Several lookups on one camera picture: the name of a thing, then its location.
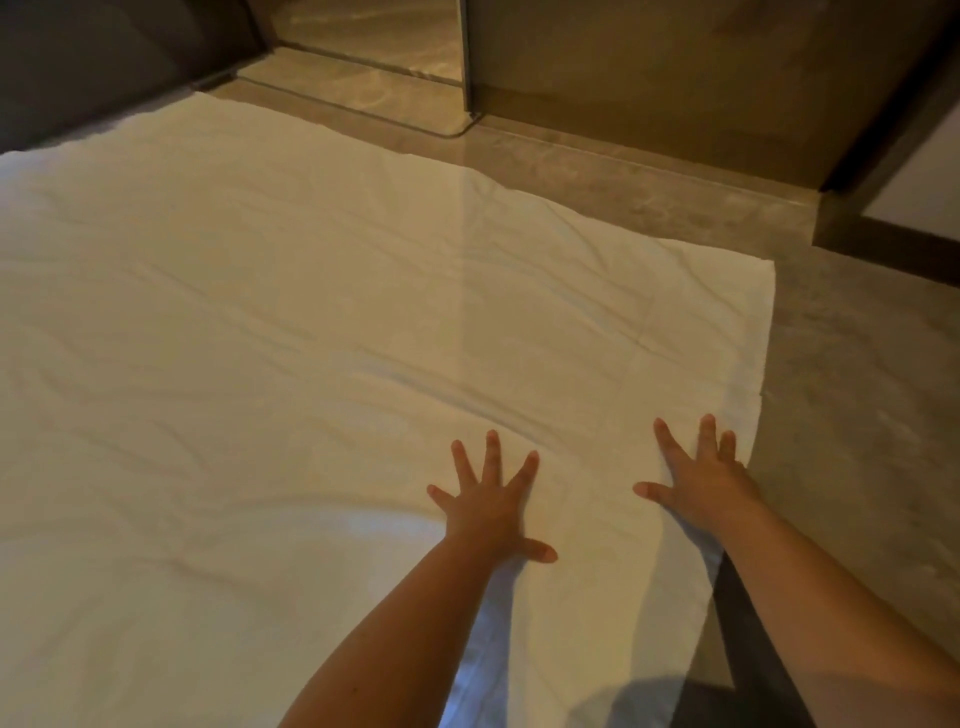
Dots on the person's right hand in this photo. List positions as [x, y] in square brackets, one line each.
[705, 487]

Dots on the person's left hand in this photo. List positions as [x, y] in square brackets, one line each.
[487, 514]

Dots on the white towel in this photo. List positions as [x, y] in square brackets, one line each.
[262, 337]

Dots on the person's left forearm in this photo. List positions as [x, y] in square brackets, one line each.
[397, 645]

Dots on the person's right forearm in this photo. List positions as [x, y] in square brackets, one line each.
[832, 615]

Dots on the brown baseboard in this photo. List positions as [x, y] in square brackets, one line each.
[911, 255]

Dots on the brown door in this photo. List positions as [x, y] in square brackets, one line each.
[660, 75]

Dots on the dark glass door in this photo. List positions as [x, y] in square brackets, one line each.
[97, 60]

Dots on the dark brown door frame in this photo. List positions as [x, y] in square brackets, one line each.
[892, 127]

